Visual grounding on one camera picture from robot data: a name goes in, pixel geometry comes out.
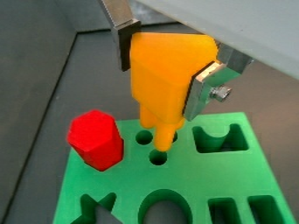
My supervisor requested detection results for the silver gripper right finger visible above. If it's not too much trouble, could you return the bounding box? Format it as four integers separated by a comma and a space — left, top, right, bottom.
181, 43, 254, 121

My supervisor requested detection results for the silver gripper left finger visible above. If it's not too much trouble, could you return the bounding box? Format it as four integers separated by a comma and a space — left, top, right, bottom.
99, 0, 141, 71

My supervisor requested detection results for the red hexagonal peg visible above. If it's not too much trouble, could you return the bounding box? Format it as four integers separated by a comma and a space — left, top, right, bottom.
67, 110, 124, 172

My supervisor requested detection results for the yellow three prong object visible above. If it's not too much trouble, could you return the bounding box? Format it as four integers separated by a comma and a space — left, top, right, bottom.
129, 32, 217, 151

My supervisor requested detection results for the green insertion board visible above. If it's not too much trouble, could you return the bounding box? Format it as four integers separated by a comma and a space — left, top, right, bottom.
52, 113, 298, 224

